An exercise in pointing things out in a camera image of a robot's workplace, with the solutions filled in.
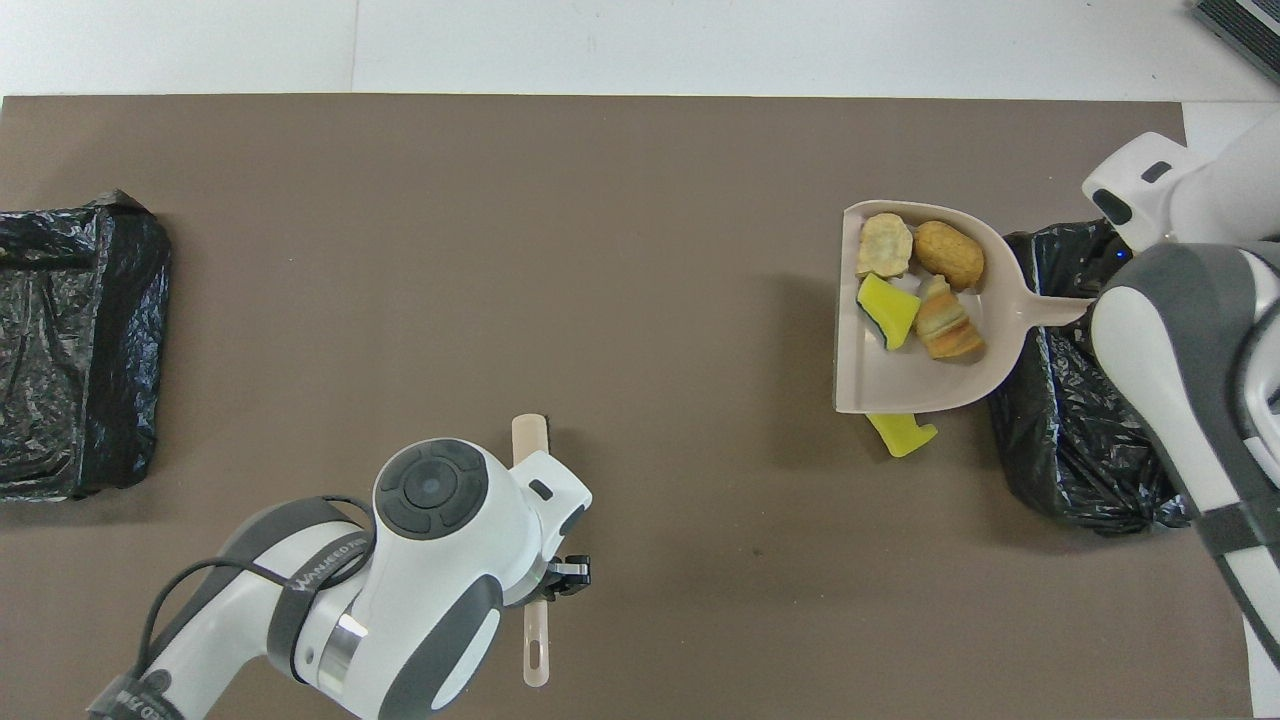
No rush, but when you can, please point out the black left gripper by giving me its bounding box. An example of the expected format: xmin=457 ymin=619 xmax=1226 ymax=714
xmin=535 ymin=558 xmax=593 ymax=603

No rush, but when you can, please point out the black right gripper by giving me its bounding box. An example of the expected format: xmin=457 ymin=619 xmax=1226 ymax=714
xmin=1095 ymin=240 xmax=1136 ymax=296

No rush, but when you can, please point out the brown oval bun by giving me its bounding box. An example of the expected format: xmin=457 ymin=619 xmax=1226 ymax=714
xmin=914 ymin=221 xmax=986 ymax=291

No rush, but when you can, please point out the striped orange croissant piece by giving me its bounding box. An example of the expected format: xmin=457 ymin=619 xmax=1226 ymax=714
xmin=915 ymin=275 xmax=987 ymax=361

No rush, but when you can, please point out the yellow green scrub sponge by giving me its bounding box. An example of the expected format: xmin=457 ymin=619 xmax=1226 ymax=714
xmin=857 ymin=273 xmax=922 ymax=351

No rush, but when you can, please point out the pale bread chunk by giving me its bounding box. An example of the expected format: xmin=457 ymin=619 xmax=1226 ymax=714
xmin=856 ymin=213 xmax=914 ymax=279

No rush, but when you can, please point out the beige plastic dustpan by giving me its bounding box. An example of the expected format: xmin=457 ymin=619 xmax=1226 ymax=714
xmin=834 ymin=200 xmax=1101 ymax=415

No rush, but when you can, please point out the yellow sponge piece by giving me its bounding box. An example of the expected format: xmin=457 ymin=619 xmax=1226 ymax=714
xmin=866 ymin=412 xmax=939 ymax=459

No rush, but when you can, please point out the bin with black bag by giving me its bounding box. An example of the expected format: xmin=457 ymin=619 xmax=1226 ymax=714
xmin=988 ymin=222 xmax=1196 ymax=535
xmin=0 ymin=189 xmax=172 ymax=502

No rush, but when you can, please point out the dark ribbed box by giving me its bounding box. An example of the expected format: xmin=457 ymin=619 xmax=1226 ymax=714
xmin=1190 ymin=0 xmax=1280 ymax=86

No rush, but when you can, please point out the brown table mat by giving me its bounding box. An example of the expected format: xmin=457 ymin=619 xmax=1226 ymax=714
xmin=0 ymin=95 xmax=1256 ymax=720

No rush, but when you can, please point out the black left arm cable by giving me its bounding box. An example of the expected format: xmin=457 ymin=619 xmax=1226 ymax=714
xmin=135 ymin=495 xmax=376 ymax=681

